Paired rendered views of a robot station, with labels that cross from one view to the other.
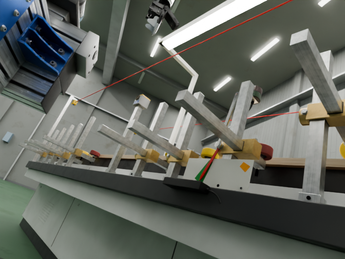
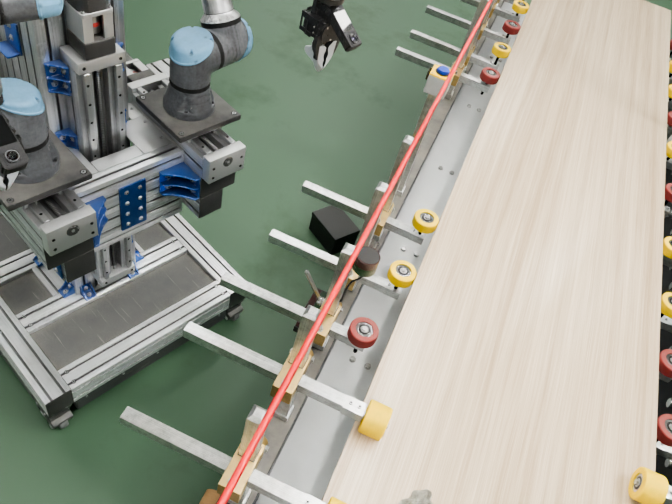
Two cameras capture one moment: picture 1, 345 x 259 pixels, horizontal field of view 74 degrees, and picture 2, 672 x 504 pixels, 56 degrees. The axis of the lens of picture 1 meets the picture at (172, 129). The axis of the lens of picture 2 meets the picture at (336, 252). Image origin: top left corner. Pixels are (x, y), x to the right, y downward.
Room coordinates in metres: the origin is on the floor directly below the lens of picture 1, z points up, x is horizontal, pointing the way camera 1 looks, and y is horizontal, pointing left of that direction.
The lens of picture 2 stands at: (-0.05, -0.94, 2.24)
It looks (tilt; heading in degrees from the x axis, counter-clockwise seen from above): 47 degrees down; 46
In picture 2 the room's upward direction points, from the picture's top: 18 degrees clockwise
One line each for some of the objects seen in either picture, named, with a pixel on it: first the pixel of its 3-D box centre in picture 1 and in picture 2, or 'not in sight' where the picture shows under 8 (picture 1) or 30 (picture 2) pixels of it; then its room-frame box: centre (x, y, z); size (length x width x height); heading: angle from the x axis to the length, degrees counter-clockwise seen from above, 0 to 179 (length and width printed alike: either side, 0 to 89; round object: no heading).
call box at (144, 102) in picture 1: (141, 103); (438, 82); (1.31, 0.24, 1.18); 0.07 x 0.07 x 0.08; 37
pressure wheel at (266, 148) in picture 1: (259, 161); (359, 339); (0.74, -0.32, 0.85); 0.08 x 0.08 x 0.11
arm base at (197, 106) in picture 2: not in sight; (189, 91); (0.59, 0.52, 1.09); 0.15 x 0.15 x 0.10
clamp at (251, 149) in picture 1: (238, 149); (325, 320); (0.69, -0.23, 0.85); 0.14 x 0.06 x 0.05; 37
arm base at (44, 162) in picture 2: not in sight; (25, 148); (0.11, 0.40, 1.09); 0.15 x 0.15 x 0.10
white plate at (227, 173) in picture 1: (213, 172); not in sight; (0.71, -0.17, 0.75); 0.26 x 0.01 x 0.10; 37
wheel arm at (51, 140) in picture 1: (70, 149); (442, 69); (1.84, 0.71, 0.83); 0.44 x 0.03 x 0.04; 127
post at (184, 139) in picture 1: (184, 139); (363, 243); (0.90, -0.06, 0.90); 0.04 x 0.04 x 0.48; 37
